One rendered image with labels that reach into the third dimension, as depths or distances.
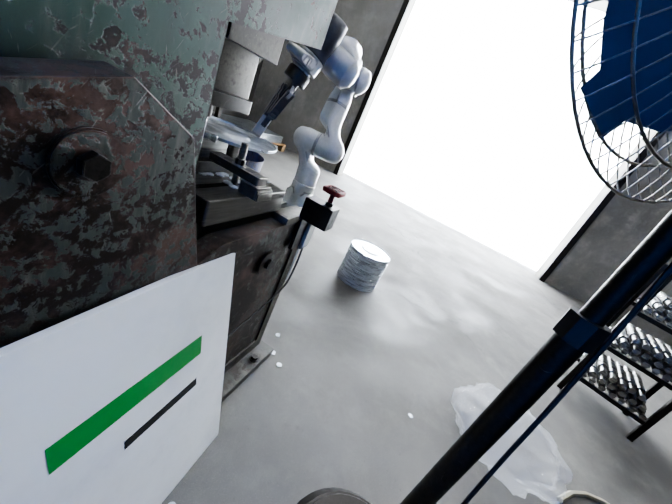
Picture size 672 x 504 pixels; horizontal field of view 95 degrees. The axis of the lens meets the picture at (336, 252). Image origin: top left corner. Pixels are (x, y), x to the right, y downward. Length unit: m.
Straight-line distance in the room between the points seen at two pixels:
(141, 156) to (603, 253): 5.58
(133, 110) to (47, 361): 0.33
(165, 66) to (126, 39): 0.06
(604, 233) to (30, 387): 5.62
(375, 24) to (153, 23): 5.36
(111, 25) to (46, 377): 0.44
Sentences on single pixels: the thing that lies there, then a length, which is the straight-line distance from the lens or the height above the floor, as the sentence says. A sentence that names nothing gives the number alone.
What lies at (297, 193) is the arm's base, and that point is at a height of 0.54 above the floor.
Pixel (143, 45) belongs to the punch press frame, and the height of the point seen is 0.93.
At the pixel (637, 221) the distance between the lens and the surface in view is 5.72.
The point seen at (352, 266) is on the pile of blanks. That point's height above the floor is 0.14.
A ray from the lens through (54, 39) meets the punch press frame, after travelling 0.48.
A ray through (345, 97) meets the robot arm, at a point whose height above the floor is 1.02.
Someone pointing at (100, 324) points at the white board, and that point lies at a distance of 0.56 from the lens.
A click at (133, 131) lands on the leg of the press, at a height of 0.84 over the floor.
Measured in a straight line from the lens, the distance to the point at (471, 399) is 1.58.
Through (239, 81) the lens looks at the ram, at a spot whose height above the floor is 0.92.
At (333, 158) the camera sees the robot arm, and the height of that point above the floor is 0.76.
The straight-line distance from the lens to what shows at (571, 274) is 5.67.
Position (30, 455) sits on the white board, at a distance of 0.62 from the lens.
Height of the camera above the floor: 0.96
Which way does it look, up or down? 23 degrees down
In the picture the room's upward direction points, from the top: 25 degrees clockwise
